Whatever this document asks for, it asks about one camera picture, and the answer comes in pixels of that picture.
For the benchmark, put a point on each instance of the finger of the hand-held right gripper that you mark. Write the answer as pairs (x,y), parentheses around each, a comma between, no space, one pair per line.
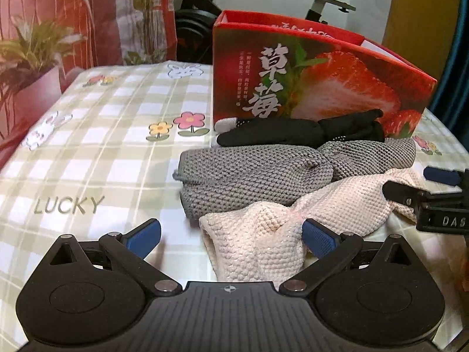
(401,191)
(439,176)

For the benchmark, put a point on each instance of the checked bed sheet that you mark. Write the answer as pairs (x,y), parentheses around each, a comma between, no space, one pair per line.
(91,154)

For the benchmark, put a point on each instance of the grey knitted cloth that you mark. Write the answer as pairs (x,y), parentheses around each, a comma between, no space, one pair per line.
(256,176)

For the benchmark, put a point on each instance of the black exercise bike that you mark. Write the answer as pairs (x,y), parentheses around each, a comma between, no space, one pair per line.
(198,18)

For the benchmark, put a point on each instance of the black sock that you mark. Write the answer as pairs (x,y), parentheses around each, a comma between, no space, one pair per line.
(278,134)

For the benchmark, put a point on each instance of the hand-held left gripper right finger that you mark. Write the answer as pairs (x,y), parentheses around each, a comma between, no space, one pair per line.
(319,238)

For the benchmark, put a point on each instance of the dark blue curtain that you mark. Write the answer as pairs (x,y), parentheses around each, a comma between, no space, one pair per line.
(454,80)

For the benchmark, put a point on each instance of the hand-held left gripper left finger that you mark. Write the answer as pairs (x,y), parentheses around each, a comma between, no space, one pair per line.
(143,235)

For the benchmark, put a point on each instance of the wooden door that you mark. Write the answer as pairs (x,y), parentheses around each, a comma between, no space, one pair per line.
(414,25)

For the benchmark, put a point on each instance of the cream knitted sock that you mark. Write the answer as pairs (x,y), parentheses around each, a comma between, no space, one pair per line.
(256,234)

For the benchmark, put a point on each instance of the red strawberry printed cardboard box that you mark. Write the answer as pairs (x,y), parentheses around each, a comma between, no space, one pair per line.
(329,80)

